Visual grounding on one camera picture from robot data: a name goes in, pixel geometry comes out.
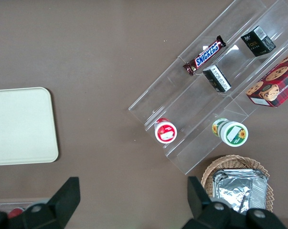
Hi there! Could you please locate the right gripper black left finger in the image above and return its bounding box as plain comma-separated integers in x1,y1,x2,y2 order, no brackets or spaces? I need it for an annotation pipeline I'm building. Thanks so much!
9,176,81,229

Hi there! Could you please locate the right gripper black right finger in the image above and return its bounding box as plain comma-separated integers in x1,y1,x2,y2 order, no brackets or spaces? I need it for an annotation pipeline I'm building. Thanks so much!
181,176,248,229

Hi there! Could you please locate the aluminium foil tray stack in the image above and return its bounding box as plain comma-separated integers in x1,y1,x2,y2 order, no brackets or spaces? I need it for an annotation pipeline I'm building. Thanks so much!
212,168,268,215

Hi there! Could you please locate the light wicker basket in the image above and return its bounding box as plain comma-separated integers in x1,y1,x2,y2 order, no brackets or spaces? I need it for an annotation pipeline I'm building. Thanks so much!
200,155,274,213

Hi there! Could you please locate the cream rectangular plastic tray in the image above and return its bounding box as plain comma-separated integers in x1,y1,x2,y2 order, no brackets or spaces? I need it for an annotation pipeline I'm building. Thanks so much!
0,86,59,167

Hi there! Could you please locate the red soda bottle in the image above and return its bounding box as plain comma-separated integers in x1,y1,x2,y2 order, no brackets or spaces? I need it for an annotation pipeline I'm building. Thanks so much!
7,207,25,219

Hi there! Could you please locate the clear acrylic bottle rack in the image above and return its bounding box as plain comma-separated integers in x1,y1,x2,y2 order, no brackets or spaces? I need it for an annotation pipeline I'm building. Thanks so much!
0,201,41,215

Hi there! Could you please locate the green lid sunflower cup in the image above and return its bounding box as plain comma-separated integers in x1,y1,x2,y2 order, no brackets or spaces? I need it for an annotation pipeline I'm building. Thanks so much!
211,117,249,147

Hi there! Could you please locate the red lid white cup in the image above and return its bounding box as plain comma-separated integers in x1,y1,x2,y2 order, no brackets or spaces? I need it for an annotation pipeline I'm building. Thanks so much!
154,117,178,144

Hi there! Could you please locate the clear acrylic stepped shelf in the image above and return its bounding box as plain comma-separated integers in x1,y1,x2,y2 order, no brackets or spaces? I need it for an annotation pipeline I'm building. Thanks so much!
128,0,288,176

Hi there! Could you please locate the small black carton box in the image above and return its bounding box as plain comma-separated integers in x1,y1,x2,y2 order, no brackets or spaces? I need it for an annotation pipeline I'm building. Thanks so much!
202,64,232,93
240,25,277,57

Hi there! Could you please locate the red plaid cookie box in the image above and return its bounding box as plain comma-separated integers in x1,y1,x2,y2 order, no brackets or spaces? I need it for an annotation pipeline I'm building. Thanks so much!
245,47,288,108

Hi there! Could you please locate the Snickers chocolate bar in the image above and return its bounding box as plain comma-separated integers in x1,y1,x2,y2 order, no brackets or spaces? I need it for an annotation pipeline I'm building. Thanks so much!
183,35,227,76

